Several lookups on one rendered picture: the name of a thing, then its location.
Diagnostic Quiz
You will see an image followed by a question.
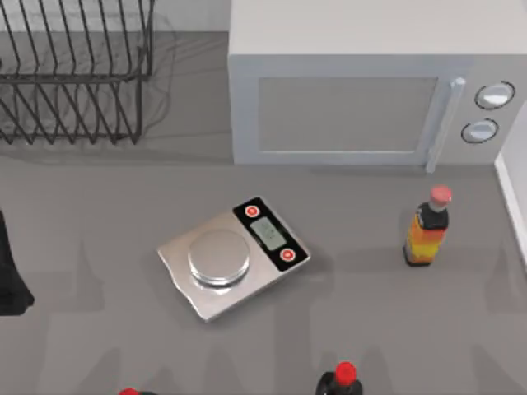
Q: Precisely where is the silver kitchen scale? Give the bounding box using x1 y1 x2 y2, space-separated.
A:
156 196 312 323

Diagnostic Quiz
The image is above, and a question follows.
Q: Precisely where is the microwave door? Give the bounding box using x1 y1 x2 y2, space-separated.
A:
228 55 474 166

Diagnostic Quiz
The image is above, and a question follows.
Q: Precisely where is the dark bottle with orange label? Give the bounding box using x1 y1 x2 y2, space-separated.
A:
402 185 453 268

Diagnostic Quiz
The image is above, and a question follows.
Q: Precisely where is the pale microwave oven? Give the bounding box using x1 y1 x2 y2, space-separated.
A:
227 0 527 174

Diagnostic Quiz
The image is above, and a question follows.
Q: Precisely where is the dark bottle with red cap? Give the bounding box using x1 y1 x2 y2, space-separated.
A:
315 361 364 395

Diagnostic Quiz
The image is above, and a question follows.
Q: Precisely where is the small microwave knob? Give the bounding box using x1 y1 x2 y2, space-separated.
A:
460 118 500 145

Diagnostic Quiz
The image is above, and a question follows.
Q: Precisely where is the large microwave knob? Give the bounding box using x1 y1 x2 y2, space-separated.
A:
474 81 516 110

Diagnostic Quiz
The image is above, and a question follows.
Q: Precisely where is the microwave door handle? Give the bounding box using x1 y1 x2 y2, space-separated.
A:
425 77 467 174

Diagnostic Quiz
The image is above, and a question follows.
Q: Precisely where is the dark wire dish rack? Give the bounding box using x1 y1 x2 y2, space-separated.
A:
0 0 156 146

